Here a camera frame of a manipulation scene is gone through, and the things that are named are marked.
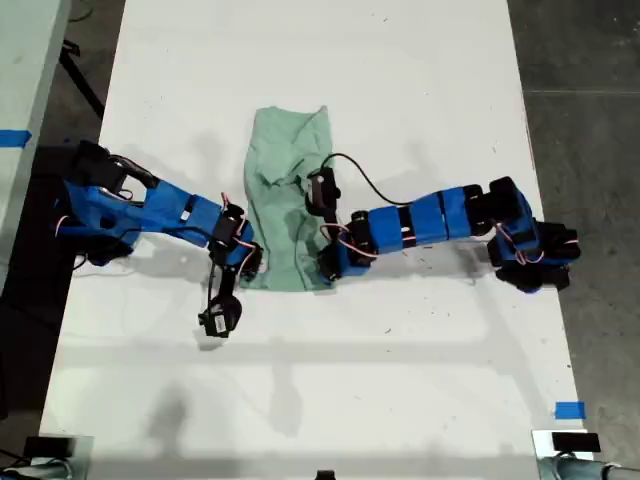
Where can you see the blue tape strip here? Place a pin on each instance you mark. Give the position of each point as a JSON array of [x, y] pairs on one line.
[[14, 137], [570, 410]]

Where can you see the black stand bar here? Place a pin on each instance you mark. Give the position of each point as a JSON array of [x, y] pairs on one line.
[[82, 85]]

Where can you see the small black block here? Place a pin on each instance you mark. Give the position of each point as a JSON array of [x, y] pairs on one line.
[[325, 475]]

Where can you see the pale green T-shirt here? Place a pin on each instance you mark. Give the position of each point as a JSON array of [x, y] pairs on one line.
[[275, 225]]

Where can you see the small black box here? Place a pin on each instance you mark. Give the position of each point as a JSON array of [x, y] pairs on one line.
[[47, 445], [575, 441]]

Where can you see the pale side table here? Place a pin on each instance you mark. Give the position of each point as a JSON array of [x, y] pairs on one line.
[[25, 50]]

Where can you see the blue and black arm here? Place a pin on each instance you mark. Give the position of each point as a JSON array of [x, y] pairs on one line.
[[430, 220], [170, 210]]

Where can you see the black camera box white label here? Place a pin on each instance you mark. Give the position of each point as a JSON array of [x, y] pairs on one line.
[[220, 322]]

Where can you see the short black camera stalk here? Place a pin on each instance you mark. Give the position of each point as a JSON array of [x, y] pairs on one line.
[[330, 217], [226, 282]]

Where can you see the black camera box grey face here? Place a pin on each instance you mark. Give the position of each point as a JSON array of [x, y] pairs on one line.
[[320, 187]]

